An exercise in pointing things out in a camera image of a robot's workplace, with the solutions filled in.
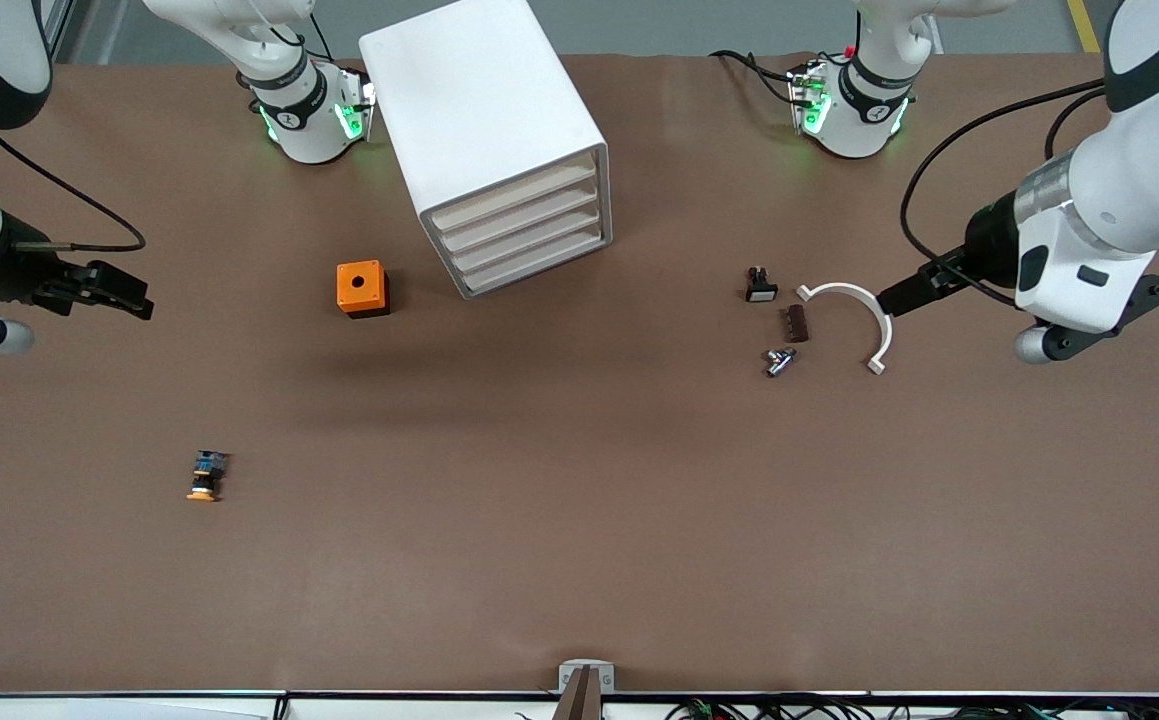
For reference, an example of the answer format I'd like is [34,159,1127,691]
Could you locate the tangled black cables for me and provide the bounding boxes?
[664,695,1159,720]

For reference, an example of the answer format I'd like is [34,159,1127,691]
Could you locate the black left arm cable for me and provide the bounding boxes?
[899,78,1110,307]

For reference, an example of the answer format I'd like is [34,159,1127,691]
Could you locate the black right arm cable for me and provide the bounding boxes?
[0,128,148,254]

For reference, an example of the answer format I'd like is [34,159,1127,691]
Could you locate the orange push button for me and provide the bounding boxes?
[186,450,232,503]

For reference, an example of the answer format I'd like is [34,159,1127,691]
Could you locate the black base cable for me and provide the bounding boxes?
[709,50,802,104]

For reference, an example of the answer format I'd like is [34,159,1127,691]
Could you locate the white curved plastic piece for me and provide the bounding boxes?
[796,283,894,376]

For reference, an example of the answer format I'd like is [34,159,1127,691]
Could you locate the orange black button enclosure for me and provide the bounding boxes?
[336,260,391,320]

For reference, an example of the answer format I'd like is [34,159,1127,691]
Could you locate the upright aluminium profile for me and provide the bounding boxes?
[43,0,76,63]

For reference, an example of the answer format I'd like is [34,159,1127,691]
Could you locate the brown tapered post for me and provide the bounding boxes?
[553,667,604,720]

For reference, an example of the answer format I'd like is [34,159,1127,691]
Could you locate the white table edge rail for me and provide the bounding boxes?
[0,690,1159,720]

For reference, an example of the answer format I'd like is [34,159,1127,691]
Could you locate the grey metal bracket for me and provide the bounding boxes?
[558,659,616,694]

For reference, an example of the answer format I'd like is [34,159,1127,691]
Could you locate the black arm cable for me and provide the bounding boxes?
[0,128,148,254]
[899,78,1110,307]

